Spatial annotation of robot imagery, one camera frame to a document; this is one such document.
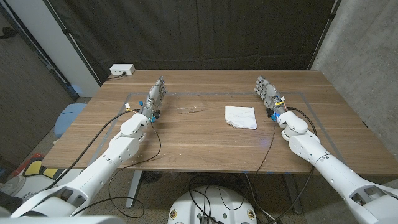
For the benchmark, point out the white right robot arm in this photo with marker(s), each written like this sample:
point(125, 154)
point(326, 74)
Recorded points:
point(335, 177)

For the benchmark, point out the grey table leg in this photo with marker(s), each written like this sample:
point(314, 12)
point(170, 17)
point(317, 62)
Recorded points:
point(292, 193)

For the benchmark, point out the white paper tissue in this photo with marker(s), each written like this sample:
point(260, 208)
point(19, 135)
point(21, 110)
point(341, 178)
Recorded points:
point(241, 117)

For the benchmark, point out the yellow red floor mat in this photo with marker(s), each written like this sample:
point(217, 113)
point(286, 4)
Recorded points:
point(34, 168)

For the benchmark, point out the white table leg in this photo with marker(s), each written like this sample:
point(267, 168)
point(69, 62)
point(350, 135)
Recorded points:
point(133, 189)

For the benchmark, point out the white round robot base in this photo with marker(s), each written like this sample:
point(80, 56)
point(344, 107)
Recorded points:
point(217, 202)

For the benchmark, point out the black wall hook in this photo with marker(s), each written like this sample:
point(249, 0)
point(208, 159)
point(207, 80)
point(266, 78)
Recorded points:
point(7, 32)

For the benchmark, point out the light blue round stool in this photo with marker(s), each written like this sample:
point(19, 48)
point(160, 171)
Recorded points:
point(66, 119)

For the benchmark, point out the white power strip box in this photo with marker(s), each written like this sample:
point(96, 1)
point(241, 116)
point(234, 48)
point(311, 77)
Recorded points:
point(122, 69)

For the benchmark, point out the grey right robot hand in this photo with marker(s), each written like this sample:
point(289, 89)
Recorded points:
point(270, 96)

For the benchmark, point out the black fabric backdrop curtain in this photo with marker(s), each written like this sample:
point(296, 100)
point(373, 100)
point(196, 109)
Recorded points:
point(199, 31)

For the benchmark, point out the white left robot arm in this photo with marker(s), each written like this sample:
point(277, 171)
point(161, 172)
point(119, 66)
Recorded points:
point(102, 168)

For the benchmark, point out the black backdrop stand pole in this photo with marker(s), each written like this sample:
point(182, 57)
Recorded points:
point(325, 31)
point(69, 35)

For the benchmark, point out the black diagonal wall strip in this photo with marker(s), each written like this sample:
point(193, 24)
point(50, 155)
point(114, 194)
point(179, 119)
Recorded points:
point(37, 51)

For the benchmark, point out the black round floor fan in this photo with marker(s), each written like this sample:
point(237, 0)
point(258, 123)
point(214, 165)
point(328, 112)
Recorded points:
point(151, 177)

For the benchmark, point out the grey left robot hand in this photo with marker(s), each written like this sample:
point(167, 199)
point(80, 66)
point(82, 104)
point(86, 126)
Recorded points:
point(154, 99)

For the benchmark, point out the clear plastic bag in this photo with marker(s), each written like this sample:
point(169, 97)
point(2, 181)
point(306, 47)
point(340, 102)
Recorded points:
point(199, 107)

